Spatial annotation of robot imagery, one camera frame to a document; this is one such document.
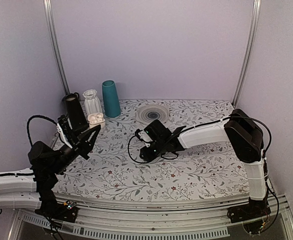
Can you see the aluminium front rail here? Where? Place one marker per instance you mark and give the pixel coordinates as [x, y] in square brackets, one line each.
[200, 219]

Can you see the white ribbed vase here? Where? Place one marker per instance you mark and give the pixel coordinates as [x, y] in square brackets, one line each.
[92, 103]

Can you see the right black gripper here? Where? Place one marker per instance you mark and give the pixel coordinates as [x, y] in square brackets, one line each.
[148, 157]

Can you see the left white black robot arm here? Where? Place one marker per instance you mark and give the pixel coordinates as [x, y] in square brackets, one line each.
[31, 188]

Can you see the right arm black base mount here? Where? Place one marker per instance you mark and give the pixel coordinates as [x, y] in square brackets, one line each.
[249, 211]

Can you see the black cylindrical cup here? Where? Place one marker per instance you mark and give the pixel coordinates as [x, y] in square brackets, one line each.
[75, 112]

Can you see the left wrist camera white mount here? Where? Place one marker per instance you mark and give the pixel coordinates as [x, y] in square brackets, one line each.
[63, 129]

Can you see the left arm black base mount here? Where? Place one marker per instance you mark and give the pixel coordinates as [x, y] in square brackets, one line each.
[66, 211]

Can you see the aluminium frame post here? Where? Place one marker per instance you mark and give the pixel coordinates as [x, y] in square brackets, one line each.
[248, 51]
[48, 11]

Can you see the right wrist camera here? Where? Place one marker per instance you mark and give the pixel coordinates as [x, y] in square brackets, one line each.
[143, 137]

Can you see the floral patterned table mat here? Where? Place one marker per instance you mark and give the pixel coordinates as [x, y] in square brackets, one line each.
[114, 170]

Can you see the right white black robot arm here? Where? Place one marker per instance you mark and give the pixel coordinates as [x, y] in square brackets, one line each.
[241, 131]

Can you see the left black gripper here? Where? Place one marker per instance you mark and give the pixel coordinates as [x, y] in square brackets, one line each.
[79, 147]

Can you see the white earbuds charging case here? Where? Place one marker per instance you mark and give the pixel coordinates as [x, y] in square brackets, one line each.
[96, 119]

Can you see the teal plastic cup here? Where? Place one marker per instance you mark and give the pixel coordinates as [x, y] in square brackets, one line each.
[110, 99]

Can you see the right aluminium frame post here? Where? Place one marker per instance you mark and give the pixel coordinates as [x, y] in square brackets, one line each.
[248, 51]

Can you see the translucent round plate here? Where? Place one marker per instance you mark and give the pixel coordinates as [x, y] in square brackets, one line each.
[148, 113]

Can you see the left aluminium frame post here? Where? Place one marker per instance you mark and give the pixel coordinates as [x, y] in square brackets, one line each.
[48, 11]

